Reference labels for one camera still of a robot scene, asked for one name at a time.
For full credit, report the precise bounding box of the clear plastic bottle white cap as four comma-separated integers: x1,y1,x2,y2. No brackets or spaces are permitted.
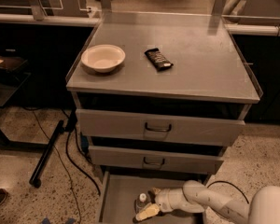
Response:
135,193,147,213

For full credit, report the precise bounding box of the bottom grey open drawer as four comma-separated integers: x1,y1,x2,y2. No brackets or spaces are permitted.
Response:
95,169,206,224

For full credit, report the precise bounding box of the black snack bar wrapper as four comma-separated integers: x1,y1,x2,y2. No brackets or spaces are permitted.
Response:
145,48,173,72

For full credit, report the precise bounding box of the grey drawer cabinet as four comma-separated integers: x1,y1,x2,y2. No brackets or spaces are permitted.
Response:
67,12,262,224

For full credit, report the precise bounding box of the white horizontal rail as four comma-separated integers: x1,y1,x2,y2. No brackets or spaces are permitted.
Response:
0,14,101,27

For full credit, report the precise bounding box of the white round bowl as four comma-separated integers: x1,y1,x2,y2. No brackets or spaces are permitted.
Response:
81,45,125,73

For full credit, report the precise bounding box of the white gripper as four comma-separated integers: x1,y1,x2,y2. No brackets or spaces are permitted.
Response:
135,188,185,221

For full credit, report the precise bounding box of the black looped floor cable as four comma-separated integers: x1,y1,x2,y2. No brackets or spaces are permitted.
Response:
206,180,250,204

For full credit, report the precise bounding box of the top grey drawer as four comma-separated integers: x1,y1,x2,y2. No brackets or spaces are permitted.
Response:
76,109,245,147

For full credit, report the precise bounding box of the dark side table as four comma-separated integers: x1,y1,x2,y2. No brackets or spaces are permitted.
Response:
0,50,30,107

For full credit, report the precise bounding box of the black cable left of cabinet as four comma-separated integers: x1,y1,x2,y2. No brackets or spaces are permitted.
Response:
64,128,102,196

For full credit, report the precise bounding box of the black stand leg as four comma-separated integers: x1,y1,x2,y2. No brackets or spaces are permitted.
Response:
29,120,63,189

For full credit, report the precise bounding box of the middle grey drawer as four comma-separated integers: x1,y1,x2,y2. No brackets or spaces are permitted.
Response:
89,146,223,175

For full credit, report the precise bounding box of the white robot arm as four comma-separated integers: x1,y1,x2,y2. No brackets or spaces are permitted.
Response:
135,180,280,224

